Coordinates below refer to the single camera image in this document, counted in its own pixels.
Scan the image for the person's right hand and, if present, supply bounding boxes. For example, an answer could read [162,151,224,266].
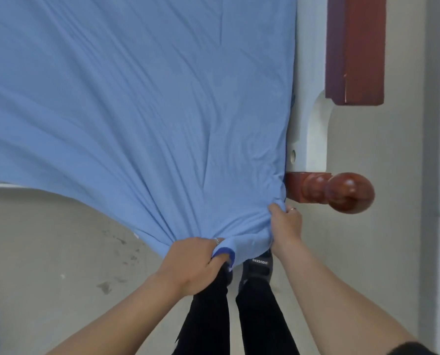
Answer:
[267,203,303,257]

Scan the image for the person's left hand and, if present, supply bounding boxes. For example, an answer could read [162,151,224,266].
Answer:
[155,237,231,297]

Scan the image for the white wooden bed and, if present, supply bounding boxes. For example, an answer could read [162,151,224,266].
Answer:
[0,0,386,214]

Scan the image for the light blue sheet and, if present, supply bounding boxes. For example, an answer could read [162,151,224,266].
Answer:
[0,0,298,271]

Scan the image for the person's left forearm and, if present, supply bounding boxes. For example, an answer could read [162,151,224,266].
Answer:
[46,273,191,355]

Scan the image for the person's right forearm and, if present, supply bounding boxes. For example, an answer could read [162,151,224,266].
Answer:
[273,238,419,355]

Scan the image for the person's black trousers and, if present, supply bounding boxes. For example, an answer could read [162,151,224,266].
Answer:
[172,269,302,355]

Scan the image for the person's black shirt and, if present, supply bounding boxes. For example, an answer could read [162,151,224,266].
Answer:
[388,341,440,355]

